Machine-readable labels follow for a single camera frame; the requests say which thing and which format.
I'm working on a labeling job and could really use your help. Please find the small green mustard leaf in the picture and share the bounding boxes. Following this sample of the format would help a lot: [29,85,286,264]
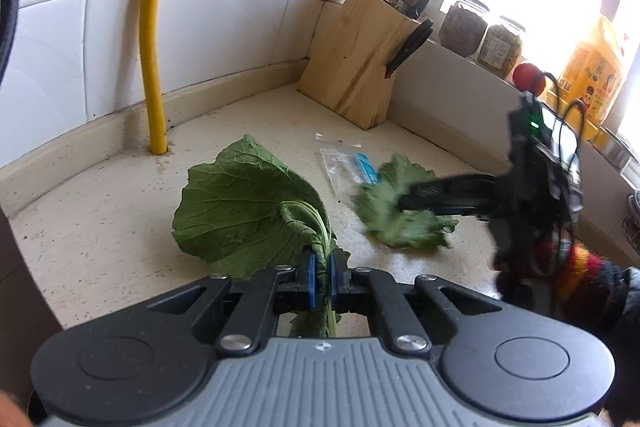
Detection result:
[351,152,460,251]

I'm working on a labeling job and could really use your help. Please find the broad green mustard leaf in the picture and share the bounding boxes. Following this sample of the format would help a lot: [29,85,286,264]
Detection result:
[172,134,338,338]

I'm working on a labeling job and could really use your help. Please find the clear blue plastic wrapper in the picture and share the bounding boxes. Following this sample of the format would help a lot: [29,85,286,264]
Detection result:
[314,133,378,199]

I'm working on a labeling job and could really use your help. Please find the black kitchen scissors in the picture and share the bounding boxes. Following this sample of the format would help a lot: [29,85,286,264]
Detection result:
[385,20,433,78]

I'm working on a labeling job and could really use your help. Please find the yellow detergent jug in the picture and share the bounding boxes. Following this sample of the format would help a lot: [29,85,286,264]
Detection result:
[558,15,624,141]

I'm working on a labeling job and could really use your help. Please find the red tomato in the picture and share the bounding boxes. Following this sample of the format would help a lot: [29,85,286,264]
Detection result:
[512,63,547,96]

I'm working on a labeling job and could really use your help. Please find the glass jar pale contents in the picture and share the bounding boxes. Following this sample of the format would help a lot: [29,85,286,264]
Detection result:
[476,15,526,80]

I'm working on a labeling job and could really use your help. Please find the glass jar dark contents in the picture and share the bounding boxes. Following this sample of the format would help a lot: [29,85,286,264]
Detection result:
[438,0,490,57]

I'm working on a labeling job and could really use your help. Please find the wooden knife block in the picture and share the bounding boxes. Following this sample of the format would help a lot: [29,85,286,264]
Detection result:
[297,0,419,130]

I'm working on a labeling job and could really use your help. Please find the wire dish rack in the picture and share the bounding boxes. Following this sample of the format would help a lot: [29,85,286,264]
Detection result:
[623,190,640,249]

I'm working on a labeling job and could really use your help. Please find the yellow gas hose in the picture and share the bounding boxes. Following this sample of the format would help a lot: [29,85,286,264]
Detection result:
[138,0,180,156]

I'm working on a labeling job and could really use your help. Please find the black cable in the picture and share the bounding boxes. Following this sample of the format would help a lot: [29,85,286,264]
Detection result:
[0,0,21,80]

